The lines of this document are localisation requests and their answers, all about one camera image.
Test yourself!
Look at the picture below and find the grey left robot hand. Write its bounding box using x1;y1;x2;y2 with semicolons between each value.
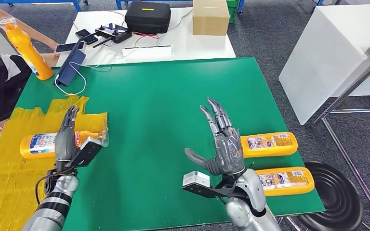
54;105;81;173

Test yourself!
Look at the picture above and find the person's left hand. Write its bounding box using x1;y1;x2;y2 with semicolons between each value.
47;38;60;56

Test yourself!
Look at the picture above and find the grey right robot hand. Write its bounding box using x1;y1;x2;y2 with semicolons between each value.
184;97;246;177

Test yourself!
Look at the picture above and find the orange bottle with blue logo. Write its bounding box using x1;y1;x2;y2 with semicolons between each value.
0;16;55;81

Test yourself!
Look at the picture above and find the orange bottle with label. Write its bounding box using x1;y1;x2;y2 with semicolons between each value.
239;132;299;159
19;129;110;159
255;167;315;197

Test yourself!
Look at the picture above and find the smartphone with pale screen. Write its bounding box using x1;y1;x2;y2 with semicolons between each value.
54;41;84;54

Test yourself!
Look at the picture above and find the blue tablet cover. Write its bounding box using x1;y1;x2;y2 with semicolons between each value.
56;38;87;87

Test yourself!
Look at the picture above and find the black remote controller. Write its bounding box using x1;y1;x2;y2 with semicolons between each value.
92;22;132;49

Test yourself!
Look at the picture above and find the yellow tape sheet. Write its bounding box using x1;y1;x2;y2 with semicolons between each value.
0;95;108;231

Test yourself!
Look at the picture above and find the green table board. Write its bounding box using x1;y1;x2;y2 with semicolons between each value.
14;56;326;231

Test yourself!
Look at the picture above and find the white power strip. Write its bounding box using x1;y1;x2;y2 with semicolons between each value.
121;44;174;59

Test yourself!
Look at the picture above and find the black carrying case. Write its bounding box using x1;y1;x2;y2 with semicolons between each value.
124;0;172;35

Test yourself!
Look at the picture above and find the black round stool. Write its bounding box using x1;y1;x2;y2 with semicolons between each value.
295;161;366;231

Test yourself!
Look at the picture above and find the cardboard box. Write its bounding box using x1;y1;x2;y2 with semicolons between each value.
192;0;231;36

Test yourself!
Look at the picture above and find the large white table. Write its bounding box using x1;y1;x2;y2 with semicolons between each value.
278;4;370;126

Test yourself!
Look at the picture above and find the green plastic crate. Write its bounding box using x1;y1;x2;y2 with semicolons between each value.
226;0;239;24

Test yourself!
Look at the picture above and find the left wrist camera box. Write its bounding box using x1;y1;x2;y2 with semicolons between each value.
66;136;104;169

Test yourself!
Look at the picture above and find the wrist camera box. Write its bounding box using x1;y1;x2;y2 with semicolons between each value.
182;171;237;199
66;136;104;169

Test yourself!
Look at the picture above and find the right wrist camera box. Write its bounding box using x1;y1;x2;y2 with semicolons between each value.
182;171;237;199

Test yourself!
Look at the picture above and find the white charging cable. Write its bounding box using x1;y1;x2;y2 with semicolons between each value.
53;51;123;96

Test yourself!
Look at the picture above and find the red cable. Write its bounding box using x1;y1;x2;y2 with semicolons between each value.
133;31;159;48

